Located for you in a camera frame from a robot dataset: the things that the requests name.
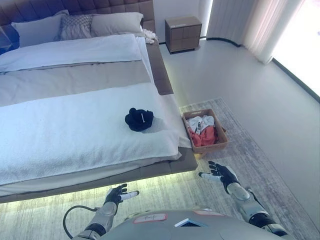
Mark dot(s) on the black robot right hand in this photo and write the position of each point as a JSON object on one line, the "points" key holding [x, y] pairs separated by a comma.
{"points": [[226, 173]]}

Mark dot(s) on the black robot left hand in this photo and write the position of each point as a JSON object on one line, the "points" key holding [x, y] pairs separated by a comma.
{"points": [[114, 195]]}

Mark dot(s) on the black garment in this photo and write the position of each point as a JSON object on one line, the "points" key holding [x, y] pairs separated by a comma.
{"points": [[137, 121]]}

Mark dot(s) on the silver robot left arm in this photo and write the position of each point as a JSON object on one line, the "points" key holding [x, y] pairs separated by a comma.
{"points": [[101, 218]]}

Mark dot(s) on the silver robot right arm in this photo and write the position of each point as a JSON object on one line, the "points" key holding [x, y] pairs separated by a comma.
{"points": [[252, 208]]}

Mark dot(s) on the brown woven laundry basket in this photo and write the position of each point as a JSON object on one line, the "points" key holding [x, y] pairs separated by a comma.
{"points": [[222, 140]]}

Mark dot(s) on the white clothes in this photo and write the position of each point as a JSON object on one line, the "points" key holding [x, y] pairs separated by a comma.
{"points": [[203, 122]]}

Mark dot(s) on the beige bed sheet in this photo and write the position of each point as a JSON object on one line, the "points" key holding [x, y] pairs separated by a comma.
{"points": [[75, 80]]}

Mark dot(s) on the grey patterned rug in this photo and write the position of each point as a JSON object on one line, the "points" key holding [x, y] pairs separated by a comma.
{"points": [[250, 155]]}

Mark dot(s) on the orange garment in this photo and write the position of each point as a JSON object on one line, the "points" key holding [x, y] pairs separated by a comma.
{"points": [[203, 137]]}

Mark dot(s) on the grey robot torso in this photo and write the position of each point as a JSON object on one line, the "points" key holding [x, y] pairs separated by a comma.
{"points": [[195, 228]]}

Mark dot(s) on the white textured blanket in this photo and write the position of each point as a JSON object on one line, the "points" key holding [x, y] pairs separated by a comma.
{"points": [[62, 140]]}

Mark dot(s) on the wooden nightstand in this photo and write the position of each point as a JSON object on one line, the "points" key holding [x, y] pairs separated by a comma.
{"points": [[183, 33]]}

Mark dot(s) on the white duvet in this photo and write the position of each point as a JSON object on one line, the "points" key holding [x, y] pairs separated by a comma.
{"points": [[70, 51]]}

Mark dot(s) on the beige drape curtain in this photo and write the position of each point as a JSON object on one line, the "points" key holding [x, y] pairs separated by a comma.
{"points": [[270, 27]]}

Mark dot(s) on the white sheer curtain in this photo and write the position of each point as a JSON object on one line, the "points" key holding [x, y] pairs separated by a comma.
{"points": [[225, 20]]}

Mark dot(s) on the crumpled white throw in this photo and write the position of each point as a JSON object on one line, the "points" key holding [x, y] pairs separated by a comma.
{"points": [[150, 36]]}

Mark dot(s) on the beige pillow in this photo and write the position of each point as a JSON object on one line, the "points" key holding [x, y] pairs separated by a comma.
{"points": [[115, 23]]}

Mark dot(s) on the grey patterned cushion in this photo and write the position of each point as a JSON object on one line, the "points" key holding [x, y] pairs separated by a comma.
{"points": [[75, 27]]}

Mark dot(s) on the plain white pillow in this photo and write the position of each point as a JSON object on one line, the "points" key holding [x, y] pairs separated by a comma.
{"points": [[37, 31]]}

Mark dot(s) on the brown tufted headboard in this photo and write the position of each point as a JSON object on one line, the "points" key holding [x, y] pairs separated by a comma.
{"points": [[105, 6]]}

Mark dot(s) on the brown platform bed frame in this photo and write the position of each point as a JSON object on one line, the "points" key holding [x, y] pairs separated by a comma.
{"points": [[160, 72]]}

